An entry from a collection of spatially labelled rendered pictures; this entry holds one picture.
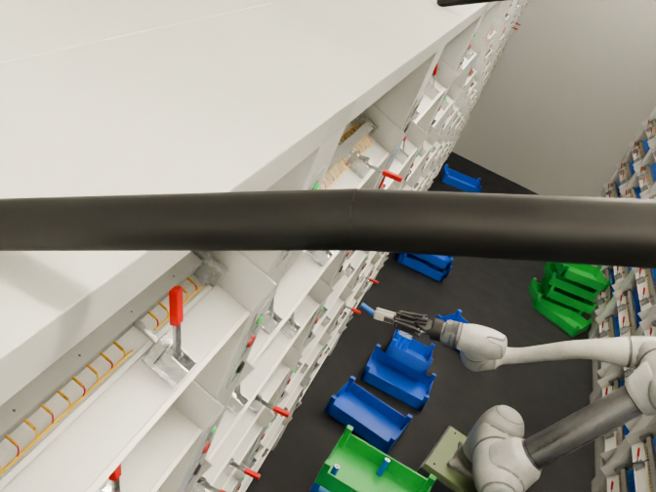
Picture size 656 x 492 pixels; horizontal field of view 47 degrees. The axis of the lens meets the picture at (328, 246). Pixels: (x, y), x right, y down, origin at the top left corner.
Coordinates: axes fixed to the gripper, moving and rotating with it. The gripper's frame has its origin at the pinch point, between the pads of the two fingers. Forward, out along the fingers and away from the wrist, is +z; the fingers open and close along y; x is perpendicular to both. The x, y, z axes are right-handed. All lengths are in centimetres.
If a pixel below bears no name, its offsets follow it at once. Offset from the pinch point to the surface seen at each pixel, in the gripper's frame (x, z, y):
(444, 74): -86, -7, 17
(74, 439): -83, -6, 186
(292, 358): -30, 5, 87
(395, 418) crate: 64, -7, -34
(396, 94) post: -94, -8, 87
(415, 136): -68, -2, 17
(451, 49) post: -93, -7, 17
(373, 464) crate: 26, -12, 44
